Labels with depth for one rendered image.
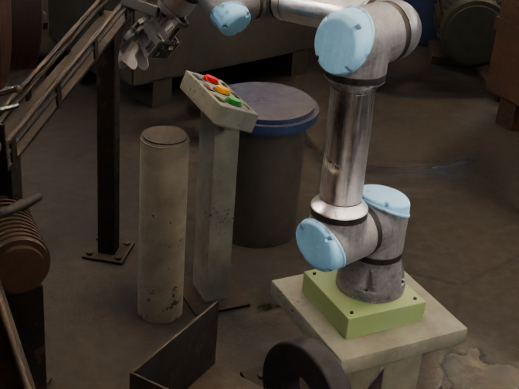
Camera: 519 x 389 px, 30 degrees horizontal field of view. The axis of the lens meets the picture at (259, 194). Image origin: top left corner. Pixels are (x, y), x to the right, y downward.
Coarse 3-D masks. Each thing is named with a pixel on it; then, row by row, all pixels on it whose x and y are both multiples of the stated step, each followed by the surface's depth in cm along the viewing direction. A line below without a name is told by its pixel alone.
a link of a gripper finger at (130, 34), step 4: (132, 28) 216; (136, 28) 216; (128, 32) 217; (132, 32) 216; (124, 36) 217; (128, 36) 216; (132, 36) 216; (124, 40) 218; (128, 40) 217; (132, 40) 218; (120, 44) 219; (124, 44) 218; (128, 44) 218; (120, 48) 220; (124, 48) 219
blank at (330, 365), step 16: (304, 336) 129; (272, 352) 130; (288, 352) 127; (304, 352) 125; (320, 352) 125; (272, 368) 131; (288, 368) 128; (304, 368) 125; (320, 368) 123; (336, 368) 124; (272, 384) 132; (288, 384) 131; (320, 384) 124; (336, 384) 122
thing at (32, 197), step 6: (36, 192) 196; (24, 198) 193; (30, 198) 194; (36, 198) 195; (12, 204) 190; (18, 204) 190; (24, 204) 192; (30, 204) 193; (0, 210) 183; (6, 210) 186; (12, 210) 188; (18, 210) 190; (24, 210) 196; (0, 216) 183
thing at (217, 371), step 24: (216, 312) 139; (192, 336) 134; (216, 336) 141; (144, 360) 125; (168, 360) 130; (192, 360) 137; (144, 384) 122; (168, 384) 132; (192, 384) 139; (216, 384) 139; (240, 384) 140
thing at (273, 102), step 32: (256, 96) 285; (288, 96) 287; (256, 128) 270; (288, 128) 271; (256, 160) 278; (288, 160) 281; (256, 192) 283; (288, 192) 287; (256, 224) 288; (288, 224) 293
